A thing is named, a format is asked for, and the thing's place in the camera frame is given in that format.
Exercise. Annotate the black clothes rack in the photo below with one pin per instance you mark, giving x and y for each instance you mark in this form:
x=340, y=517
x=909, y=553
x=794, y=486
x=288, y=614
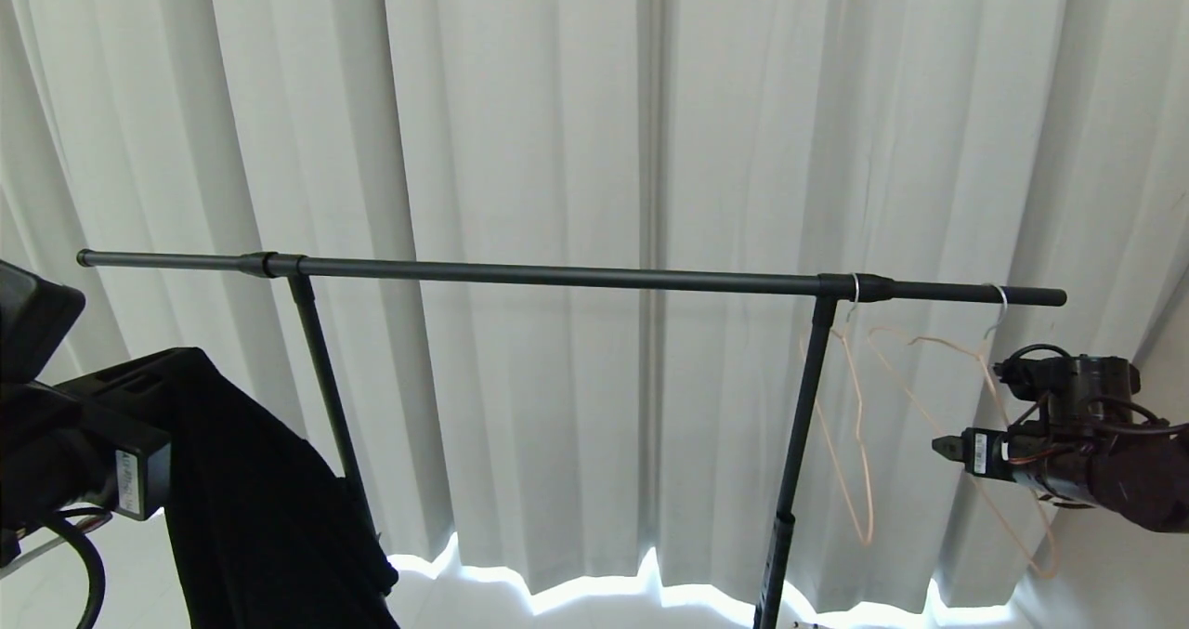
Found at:
x=557, y=276

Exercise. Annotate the white curtain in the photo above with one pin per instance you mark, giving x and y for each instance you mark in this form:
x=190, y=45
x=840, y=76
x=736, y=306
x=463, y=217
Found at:
x=557, y=99

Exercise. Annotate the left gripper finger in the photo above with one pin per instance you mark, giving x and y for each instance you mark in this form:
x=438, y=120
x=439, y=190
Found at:
x=130, y=387

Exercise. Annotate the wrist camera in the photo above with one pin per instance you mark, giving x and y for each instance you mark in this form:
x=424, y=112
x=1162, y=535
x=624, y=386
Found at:
x=1031, y=378
x=32, y=318

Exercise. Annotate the black short-sleeved shirt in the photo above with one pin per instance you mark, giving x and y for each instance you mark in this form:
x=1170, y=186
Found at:
x=269, y=517

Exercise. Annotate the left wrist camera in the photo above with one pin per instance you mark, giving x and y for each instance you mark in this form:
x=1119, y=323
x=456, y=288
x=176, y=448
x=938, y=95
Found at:
x=32, y=318

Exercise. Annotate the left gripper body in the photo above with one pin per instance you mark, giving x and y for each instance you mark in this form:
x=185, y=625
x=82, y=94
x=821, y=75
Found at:
x=139, y=471

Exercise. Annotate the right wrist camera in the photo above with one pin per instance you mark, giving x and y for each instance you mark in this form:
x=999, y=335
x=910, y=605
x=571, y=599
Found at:
x=1031, y=378

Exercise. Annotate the pink clothes hanger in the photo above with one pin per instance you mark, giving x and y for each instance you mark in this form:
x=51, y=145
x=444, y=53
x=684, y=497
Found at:
x=868, y=531
x=1050, y=569

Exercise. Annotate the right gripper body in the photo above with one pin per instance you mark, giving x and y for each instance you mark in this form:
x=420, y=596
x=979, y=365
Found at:
x=994, y=452

